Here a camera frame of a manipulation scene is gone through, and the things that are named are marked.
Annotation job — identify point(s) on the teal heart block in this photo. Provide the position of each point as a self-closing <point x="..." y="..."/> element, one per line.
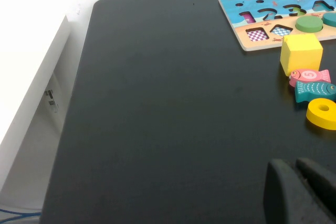
<point x="330" y="19"/>

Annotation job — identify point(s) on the teal wooden fish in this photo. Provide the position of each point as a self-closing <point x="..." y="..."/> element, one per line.
<point x="312" y="90"/>

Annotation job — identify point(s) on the blue wooden number puzzle board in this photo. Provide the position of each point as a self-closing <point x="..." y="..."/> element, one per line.
<point x="275" y="6"/>

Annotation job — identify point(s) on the yellow number nine piece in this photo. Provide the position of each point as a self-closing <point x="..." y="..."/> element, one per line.
<point x="315" y="116"/>

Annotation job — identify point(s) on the pink wooden fish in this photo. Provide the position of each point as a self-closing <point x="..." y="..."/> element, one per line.
<point x="308" y="75"/>

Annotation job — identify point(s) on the white cabinet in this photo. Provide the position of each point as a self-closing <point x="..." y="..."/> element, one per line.
<point x="29" y="103"/>

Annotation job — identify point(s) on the yellow wooden cube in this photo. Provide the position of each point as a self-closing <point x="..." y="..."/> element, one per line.
<point x="300" y="53"/>

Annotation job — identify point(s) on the green circle block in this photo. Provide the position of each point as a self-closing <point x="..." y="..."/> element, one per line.
<point x="309" y="23"/>

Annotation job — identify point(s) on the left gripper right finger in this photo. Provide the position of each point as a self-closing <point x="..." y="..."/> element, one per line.
<point x="323" y="179"/>

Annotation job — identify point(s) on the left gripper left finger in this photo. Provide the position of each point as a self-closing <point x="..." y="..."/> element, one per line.
<point x="283" y="195"/>

